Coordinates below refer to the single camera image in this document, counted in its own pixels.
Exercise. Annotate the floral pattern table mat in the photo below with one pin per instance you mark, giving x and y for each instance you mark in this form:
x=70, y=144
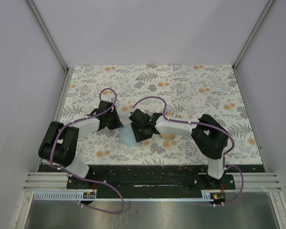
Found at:
x=182, y=89

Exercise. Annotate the white slotted cable duct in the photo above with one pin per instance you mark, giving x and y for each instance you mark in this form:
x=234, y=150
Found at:
x=103, y=196

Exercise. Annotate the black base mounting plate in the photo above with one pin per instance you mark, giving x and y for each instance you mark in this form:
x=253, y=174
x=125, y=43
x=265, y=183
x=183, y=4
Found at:
x=157, y=179

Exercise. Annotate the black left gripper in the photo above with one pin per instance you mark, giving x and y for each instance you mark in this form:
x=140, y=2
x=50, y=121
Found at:
x=118, y=124

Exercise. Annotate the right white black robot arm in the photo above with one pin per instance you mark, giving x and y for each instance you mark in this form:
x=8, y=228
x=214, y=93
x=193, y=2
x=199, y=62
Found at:
x=209, y=136

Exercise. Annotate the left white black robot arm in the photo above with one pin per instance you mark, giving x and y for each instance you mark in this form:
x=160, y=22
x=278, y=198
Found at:
x=60, y=142

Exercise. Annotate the left aluminium frame post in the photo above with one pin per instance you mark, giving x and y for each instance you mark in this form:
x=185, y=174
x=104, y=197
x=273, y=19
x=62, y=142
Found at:
x=44, y=28

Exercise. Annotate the right aluminium frame post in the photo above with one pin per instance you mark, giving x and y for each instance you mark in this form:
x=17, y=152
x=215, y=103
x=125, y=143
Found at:
x=258, y=24

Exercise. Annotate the aluminium frame post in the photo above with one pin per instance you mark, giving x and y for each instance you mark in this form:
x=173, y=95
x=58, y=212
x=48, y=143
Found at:
x=258, y=24
x=44, y=28

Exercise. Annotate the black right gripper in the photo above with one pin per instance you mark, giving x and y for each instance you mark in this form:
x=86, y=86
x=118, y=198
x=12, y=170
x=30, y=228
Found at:
x=138, y=137

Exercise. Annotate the light blue cleaning cloth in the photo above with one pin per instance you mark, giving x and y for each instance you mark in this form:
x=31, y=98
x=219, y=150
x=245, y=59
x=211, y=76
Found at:
x=127, y=137

